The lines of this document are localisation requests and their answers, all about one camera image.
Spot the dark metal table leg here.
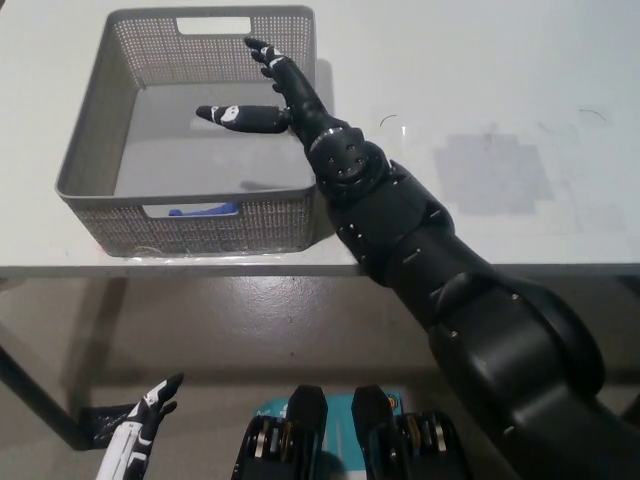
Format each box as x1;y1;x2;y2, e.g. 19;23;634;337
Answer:
0;319;94;451

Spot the black robot body block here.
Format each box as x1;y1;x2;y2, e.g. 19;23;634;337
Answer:
352;384;469;480
232;383;331;480

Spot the blue rook chess piece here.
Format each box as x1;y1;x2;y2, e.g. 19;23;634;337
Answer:
168;201;239;217

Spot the grey perforated plastic basket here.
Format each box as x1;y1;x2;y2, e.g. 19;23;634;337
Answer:
53;4;321;259

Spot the black table foot plate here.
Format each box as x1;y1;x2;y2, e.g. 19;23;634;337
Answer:
79;405;137;447

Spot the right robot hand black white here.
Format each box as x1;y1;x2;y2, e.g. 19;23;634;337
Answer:
194;37;346;149

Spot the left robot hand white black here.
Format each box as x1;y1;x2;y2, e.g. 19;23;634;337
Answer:
94;372;185;480

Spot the clear tape patch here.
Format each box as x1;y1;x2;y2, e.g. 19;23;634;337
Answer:
432;133;554;217

